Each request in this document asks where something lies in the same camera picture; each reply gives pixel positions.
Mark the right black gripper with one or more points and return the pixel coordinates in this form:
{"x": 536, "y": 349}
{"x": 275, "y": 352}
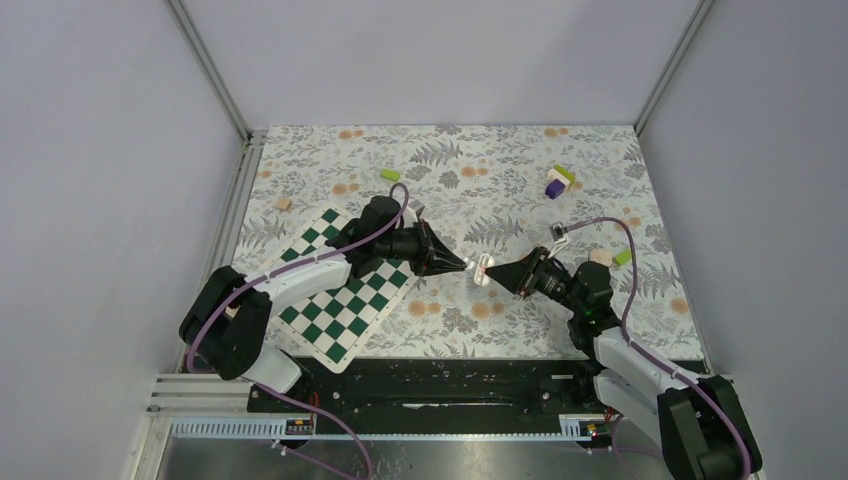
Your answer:
{"x": 524, "y": 275}

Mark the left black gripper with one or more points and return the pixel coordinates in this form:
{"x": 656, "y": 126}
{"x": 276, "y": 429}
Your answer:
{"x": 433, "y": 256}

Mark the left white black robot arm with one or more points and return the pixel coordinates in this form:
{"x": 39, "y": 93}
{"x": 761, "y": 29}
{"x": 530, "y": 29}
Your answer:
{"x": 226, "y": 325}

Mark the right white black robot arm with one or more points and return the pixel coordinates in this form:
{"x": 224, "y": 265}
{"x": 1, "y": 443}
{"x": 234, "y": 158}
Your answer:
{"x": 697, "y": 421}

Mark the floral patterned table mat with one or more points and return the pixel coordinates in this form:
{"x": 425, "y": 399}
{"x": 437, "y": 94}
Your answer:
{"x": 482, "y": 189}

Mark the beige round block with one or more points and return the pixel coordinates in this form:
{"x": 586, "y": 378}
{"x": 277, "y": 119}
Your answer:
{"x": 601, "y": 256}

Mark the purple block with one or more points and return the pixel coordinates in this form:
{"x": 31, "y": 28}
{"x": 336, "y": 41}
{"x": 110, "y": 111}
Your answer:
{"x": 555, "y": 189}

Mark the lime green block left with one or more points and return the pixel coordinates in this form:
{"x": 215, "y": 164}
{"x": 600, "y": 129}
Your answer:
{"x": 390, "y": 175}

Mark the lime green block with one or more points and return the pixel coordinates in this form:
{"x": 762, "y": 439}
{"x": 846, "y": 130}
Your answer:
{"x": 390, "y": 175}
{"x": 564, "y": 175}
{"x": 623, "y": 258}

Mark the white cream block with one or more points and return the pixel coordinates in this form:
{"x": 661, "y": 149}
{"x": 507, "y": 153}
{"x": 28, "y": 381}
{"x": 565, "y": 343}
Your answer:
{"x": 554, "y": 175}

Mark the lime green block right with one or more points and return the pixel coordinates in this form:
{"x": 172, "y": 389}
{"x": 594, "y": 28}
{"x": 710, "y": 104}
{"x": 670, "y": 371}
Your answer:
{"x": 623, "y": 258}

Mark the lime green block far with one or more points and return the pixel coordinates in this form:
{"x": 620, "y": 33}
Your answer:
{"x": 564, "y": 175}

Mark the green white chessboard mat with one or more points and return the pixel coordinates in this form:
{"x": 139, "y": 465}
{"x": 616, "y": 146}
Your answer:
{"x": 334, "y": 326}

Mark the tan wooden block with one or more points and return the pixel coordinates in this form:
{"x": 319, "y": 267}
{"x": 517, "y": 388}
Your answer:
{"x": 284, "y": 204}

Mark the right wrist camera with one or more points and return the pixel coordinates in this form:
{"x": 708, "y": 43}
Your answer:
{"x": 559, "y": 233}

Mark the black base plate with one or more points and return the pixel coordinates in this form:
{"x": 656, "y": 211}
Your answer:
{"x": 434, "y": 396}

